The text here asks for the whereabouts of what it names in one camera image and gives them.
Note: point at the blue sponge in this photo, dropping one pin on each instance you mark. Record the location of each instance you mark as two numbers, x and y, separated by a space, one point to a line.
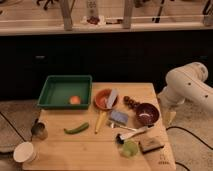
119 117

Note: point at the metal cup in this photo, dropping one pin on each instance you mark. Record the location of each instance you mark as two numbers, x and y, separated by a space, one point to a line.
39 131

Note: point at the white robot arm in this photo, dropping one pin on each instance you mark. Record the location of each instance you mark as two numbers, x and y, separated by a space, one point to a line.
185 82

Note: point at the brown scrub sponge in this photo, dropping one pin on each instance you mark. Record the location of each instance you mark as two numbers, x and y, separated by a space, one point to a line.
150 144

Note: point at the wooden table board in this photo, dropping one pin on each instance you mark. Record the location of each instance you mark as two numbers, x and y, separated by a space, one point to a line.
87 151

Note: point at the dark red bowl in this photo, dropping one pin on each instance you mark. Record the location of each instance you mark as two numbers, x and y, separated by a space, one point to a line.
147 114

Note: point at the green plastic tray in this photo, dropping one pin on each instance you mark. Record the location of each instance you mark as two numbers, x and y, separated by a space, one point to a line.
58 89

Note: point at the green cup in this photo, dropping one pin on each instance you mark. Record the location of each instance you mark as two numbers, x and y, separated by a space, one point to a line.
129 149

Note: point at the orange bowl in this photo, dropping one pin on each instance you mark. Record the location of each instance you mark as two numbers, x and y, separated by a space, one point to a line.
101 98

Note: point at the metal fork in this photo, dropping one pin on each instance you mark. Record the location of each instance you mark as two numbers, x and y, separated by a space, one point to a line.
115 125

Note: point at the orange fruit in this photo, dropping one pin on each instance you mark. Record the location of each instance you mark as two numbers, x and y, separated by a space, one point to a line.
75 100

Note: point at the bunch of dark grapes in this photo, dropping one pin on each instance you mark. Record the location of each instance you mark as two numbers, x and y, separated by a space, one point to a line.
130 103

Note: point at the grey spatula blade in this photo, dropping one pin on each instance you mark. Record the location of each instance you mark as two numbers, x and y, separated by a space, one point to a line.
111 99

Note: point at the white handled brush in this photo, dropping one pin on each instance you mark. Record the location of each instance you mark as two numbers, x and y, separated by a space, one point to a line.
120 138

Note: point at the yellow banana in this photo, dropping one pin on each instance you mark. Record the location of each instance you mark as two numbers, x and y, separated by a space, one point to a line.
100 120

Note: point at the green pepper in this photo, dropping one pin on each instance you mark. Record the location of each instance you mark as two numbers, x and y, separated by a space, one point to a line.
77 130

